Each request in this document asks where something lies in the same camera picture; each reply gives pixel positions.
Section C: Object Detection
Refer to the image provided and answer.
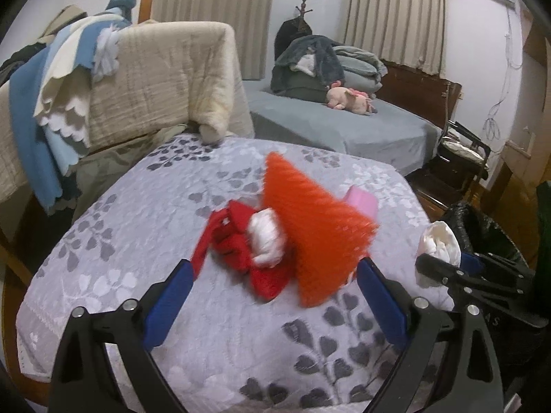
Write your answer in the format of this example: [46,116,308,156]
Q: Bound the dark wooden coat rack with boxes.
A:
[274,0,313,60]

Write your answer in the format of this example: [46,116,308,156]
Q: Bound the pink plastic packet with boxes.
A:
[344,186,378,221]

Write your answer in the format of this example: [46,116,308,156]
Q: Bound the grey floral quilted cover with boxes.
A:
[16,133,451,412]

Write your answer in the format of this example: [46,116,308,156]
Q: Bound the grey-sheeted bed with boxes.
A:
[244,81,441,175]

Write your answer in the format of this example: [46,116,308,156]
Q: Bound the left beige curtain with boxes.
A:
[152,0,273,80]

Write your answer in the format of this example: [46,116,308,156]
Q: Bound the blue white scalloped cloths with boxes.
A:
[8,0,136,211]

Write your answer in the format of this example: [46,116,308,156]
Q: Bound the white hanging cables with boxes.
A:
[481,7,525,143]

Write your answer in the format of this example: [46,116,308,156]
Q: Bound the dark wooden headboard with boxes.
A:
[376,61,462,129]

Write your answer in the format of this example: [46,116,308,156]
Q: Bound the brown wooden wardrobe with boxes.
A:
[481,8,550,267]

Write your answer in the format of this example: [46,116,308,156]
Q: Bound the pink plush pig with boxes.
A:
[326,80,377,116]

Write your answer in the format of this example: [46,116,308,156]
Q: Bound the pile of grey bedding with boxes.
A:
[270,34,387,103]

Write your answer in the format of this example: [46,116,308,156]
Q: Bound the orange foam mesh sheet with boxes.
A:
[262,152,378,308]

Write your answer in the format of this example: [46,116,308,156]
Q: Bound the beige quilted blanket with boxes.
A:
[1,21,254,199]

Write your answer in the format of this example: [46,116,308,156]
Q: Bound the white tissue wad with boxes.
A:
[417,221,461,268]

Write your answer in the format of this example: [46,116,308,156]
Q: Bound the black metal chair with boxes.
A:
[413,119,493,207]

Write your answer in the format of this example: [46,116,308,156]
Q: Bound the right beige curtain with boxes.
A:
[341,0,447,76]

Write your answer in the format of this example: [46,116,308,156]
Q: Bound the white tissue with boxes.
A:
[247,208,287,268]

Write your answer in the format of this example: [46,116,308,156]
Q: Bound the beige curtain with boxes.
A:
[341,0,447,76]
[152,0,273,80]

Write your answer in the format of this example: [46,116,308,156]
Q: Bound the black-lined trash bin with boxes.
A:
[440,201,535,278]

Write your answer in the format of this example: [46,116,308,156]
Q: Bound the red cloth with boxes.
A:
[190,200,294,301]

